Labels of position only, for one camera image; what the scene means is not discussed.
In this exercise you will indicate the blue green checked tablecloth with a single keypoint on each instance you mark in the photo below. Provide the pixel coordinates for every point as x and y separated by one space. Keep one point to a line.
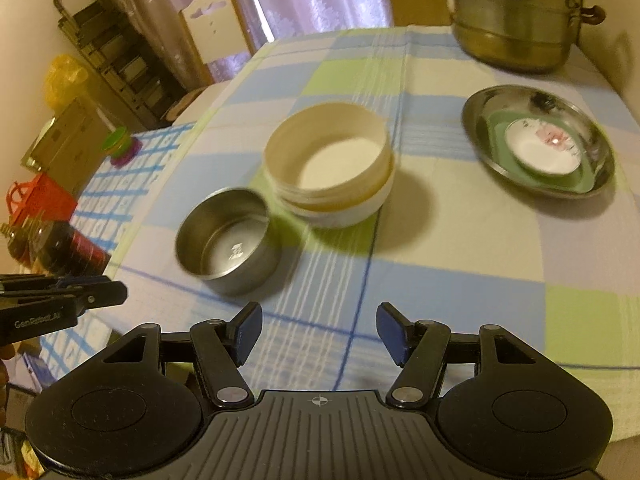
450 260

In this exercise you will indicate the cream plastic bowl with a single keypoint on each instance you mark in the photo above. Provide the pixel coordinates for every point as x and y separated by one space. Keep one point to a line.
330 160

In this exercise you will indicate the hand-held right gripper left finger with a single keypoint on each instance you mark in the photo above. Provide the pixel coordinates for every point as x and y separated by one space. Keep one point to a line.
248 332

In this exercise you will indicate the dark bottle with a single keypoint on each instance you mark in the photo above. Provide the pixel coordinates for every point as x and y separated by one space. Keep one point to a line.
65 247

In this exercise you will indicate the blue grid white tablecloth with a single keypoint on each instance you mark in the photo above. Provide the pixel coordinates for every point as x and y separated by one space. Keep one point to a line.
120 195

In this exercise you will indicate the small white floral dish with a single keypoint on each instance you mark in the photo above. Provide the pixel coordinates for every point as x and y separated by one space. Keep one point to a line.
540 152

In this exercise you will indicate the white floral ceramic bowl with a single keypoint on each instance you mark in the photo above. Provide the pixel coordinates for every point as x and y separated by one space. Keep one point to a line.
350 215

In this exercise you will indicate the green square plate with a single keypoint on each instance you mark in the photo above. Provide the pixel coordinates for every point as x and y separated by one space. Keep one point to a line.
500 165

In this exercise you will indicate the small stainless steel bowl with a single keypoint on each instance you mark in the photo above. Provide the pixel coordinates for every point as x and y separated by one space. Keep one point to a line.
225 250

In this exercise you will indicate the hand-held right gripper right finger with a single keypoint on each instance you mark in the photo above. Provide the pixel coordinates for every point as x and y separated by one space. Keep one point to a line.
392 332

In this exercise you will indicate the dark shelf rack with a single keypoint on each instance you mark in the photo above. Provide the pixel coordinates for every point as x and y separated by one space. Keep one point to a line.
120 60

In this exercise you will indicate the yellow plastic bag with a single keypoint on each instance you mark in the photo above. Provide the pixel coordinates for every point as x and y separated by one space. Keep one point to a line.
65 77

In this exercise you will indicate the green and pink toy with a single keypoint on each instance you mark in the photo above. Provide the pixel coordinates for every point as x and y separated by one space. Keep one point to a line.
122 147

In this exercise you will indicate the white wooden chair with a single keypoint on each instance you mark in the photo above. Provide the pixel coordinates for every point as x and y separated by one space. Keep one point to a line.
215 35

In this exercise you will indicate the round stainless steel plate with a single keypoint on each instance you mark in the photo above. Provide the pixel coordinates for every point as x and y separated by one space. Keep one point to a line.
480 110

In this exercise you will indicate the red basket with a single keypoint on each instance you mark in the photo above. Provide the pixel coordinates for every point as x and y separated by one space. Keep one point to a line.
42 200

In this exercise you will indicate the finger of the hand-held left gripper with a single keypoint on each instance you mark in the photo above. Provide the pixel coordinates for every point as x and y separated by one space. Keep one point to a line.
102 295
50 282

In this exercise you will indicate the stainless steel steamer pot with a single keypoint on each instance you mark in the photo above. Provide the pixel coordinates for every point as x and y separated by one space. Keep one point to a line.
515 15

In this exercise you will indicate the cardboard box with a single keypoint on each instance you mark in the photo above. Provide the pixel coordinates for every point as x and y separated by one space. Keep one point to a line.
65 145

